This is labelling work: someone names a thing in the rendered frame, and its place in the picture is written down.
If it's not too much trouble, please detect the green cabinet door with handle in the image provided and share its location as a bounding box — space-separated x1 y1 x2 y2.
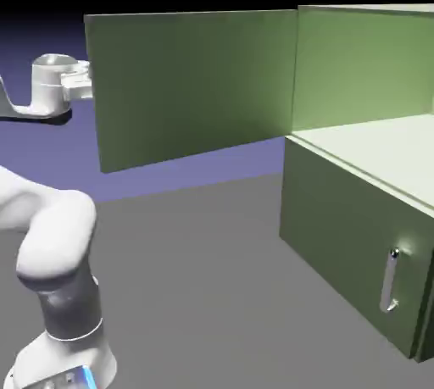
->
278 136 427 360

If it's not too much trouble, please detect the green cabinet door without handle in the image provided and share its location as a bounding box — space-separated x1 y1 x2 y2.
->
83 8 300 175

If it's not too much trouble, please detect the silver bar door handle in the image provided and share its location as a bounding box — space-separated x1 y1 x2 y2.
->
379 247 402 314

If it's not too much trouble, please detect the green cabinet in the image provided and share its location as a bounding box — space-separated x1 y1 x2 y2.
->
278 3 434 364

